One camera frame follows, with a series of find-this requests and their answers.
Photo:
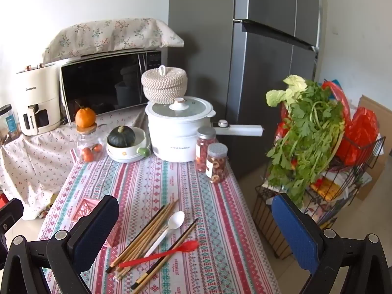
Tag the white electric cooking pot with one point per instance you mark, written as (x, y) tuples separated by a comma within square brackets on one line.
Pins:
[(171, 141)]

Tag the yellow snack packet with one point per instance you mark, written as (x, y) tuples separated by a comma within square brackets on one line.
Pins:
[(327, 190)]

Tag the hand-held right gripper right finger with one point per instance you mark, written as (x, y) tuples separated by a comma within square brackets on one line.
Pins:
[(294, 229)]

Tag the dark green squash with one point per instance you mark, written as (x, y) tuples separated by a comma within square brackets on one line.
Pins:
[(121, 137)]

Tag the bunch of green celery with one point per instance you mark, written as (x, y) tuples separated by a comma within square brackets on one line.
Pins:
[(306, 128)]

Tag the dark brown chopstick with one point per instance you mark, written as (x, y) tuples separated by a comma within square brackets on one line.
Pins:
[(152, 271), (181, 235)]

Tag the white glass pot lid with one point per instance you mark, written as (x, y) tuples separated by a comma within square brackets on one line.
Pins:
[(190, 107)]

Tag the red plastic spoon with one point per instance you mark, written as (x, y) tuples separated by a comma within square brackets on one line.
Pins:
[(186, 246)]

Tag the bamboo lid glass jar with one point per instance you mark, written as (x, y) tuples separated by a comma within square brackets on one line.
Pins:
[(87, 137)]

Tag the cardboard box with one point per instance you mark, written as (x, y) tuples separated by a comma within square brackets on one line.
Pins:
[(376, 104)]

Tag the large orange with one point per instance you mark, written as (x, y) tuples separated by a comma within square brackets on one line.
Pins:
[(85, 117)]

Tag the white air fryer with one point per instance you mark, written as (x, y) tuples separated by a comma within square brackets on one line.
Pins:
[(39, 98)]

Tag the woven lidded basket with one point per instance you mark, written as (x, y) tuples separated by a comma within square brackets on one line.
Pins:
[(164, 82)]

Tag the pink perforated plastic basket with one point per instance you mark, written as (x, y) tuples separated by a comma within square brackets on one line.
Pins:
[(84, 211)]

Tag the blue label glass jar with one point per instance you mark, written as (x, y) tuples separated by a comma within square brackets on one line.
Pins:
[(9, 122)]

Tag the black microwave oven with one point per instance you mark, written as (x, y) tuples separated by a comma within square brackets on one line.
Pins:
[(101, 85)]

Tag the jar of red dried fruit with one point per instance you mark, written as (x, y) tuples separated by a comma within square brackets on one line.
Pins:
[(204, 153)]

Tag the red plastic bag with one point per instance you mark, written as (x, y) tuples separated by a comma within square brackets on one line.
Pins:
[(361, 128), (335, 93)]

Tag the white plastic spoon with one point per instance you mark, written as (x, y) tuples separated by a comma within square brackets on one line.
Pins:
[(176, 220)]

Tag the small tangerine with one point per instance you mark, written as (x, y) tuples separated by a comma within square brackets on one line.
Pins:
[(87, 154), (97, 148)]

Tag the floral appliance cover cloth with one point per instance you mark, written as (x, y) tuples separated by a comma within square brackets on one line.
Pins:
[(107, 36)]

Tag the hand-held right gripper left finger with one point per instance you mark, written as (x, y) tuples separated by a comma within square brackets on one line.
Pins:
[(92, 235)]

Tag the black chopstick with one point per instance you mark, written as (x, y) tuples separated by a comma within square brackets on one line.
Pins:
[(130, 245)]

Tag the white floral tablecloth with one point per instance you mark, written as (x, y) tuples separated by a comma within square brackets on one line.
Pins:
[(30, 159)]

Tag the jar of dried hawthorn slices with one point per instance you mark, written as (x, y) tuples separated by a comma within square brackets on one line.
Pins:
[(216, 167)]

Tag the grey refrigerator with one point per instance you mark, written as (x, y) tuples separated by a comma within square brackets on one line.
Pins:
[(260, 98)]

